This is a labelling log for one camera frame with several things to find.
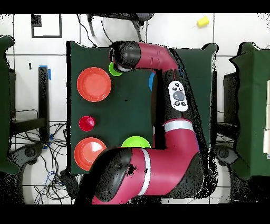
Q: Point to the light blue plastic bowl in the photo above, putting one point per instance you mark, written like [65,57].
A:
[150,81]

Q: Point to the green stepped plastic cup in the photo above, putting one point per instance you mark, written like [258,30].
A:
[112,70]

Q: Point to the yellow smooth plastic cup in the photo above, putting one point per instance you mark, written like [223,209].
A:
[203,21]

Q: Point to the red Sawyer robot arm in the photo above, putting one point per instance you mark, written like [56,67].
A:
[168,164]

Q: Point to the dark green tablecloth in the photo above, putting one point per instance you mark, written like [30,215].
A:
[126,118]

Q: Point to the light green plastic bowl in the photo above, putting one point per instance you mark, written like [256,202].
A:
[135,142]

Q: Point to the red plastic cup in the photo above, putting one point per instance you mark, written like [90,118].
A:
[87,123]

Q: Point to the orange plastic bowl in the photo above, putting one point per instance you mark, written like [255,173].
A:
[86,152]
[93,84]

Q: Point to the blue tape strip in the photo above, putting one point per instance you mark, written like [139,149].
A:
[49,75]

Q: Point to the black metal stand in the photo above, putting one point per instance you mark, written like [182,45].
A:
[43,95]
[231,95]

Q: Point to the grey metal-legged chair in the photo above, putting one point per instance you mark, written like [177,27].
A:
[126,15]

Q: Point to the black chair base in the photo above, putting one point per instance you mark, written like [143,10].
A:
[223,153]
[29,152]

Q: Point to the black power strip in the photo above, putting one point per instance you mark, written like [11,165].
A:
[68,183]

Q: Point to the white panel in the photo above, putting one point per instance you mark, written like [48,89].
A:
[266,126]

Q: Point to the black square frame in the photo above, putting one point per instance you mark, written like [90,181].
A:
[36,21]

